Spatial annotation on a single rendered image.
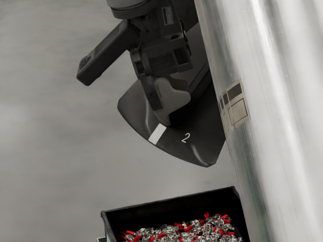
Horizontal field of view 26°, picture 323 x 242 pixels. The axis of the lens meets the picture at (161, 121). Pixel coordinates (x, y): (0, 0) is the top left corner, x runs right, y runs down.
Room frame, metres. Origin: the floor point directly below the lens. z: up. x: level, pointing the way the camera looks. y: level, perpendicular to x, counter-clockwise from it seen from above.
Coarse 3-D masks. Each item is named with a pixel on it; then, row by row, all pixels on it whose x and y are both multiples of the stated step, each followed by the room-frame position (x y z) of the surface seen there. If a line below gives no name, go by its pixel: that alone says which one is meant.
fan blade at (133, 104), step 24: (192, 48) 1.01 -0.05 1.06; (192, 72) 0.98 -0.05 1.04; (144, 96) 0.99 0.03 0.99; (192, 96) 0.95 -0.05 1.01; (144, 120) 0.96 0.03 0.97; (192, 120) 0.92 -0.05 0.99; (216, 120) 0.91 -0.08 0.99; (168, 144) 0.90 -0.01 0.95; (192, 144) 0.89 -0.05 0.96; (216, 144) 0.88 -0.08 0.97
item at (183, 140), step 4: (184, 132) 0.91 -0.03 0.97; (188, 132) 0.91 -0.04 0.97; (192, 132) 0.91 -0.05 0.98; (180, 136) 0.91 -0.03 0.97; (184, 136) 0.90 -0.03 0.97; (188, 136) 0.90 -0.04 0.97; (192, 136) 0.90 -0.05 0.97; (180, 140) 0.90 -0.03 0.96; (184, 140) 0.90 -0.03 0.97; (188, 140) 0.90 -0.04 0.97; (184, 144) 0.89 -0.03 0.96; (188, 144) 0.89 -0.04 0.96
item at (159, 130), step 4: (160, 124) 0.94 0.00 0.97; (156, 128) 0.94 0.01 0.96; (160, 128) 0.93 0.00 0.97; (164, 128) 0.93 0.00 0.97; (156, 132) 0.93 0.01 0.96; (160, 132) 0.93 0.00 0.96; (152, 136) 0.93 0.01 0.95; (156, 136) 0.92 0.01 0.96; (160, 136) 0.92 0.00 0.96; (152, 140) 0.92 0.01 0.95; (156, 140) 0.92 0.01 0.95
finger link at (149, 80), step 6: (138, 66) 0.90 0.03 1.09; (138, 72) 0.89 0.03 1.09; (144, 72) 0.89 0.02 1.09; (144, 78) 0.88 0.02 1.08; (150, 78) 0.89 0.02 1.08; (144, 84) 0.88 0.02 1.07; (150, 84) 0.88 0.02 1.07; (144, 90) 0.88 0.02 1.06; (150, 90) 0.88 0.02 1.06; (156, 90) 0.90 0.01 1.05; (150, 96) 0.89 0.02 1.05; (156, 96) 0.89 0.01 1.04; (150, 102) 0.89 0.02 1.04; (156, 102) 0.90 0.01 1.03; (156, 108) 0.90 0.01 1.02
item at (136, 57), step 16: (160, 0) 0.91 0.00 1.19; (128, 16) 0.89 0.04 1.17; (144, 16) 0.93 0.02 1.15; (160, 16) 0.91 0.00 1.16; (176, 16) 0.91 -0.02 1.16; (144, 32) 0.91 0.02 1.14; (160, 32) 0.91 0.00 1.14; (176, 32) 0.91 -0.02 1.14; (128, 48) 0.91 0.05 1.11; (144, 48) 0.89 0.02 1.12; (160, 48) 0.89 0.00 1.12; (176, 48) 0.89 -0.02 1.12; (144, 64) 0.89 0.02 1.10; (160, 64) 0.90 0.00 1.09; (176, 64) 0.89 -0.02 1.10
